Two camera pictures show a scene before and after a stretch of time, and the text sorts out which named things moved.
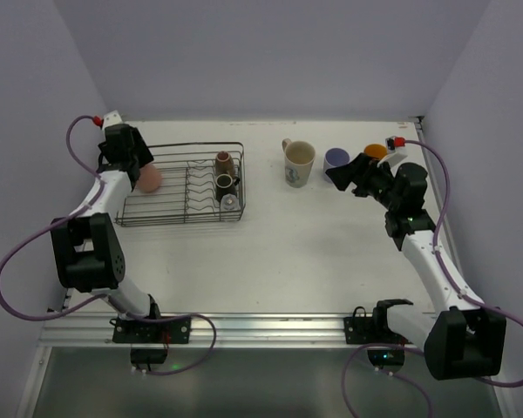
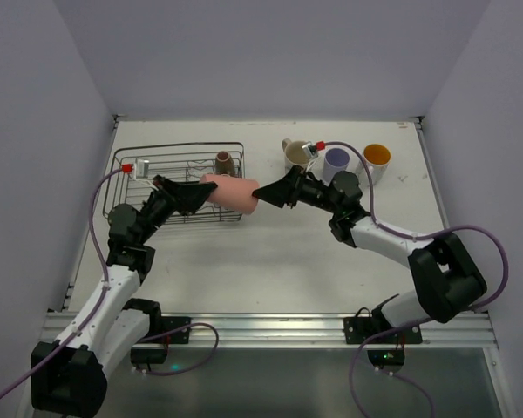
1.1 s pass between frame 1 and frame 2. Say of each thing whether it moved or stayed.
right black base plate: stayed
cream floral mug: stayed
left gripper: moved
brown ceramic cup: stayed
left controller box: stayed
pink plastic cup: moved
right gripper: moved
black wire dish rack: stayed
